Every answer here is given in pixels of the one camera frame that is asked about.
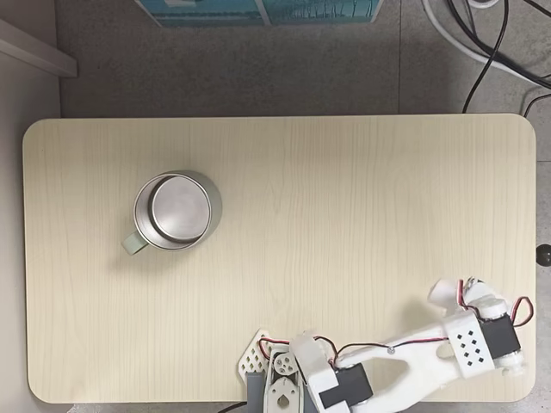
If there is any grey table clamp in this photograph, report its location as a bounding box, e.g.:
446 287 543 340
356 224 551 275
245 372 266 413

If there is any grey steel mug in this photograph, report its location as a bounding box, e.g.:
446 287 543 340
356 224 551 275
121 170 225 257

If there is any white shelf board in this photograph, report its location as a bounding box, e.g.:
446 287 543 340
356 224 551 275
0 17 79 79

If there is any red black servo cable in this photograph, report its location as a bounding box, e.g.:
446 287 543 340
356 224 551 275
510 295 536 331
257 334 454 359

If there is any black floor cable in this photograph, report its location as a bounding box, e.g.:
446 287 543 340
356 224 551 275
445 0 551 87
461 0 507 114

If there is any white floor cable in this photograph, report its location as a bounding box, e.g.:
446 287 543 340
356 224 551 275
420 0 551 92

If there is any black usb power cable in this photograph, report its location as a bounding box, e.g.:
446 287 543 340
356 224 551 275
214 400 250 413

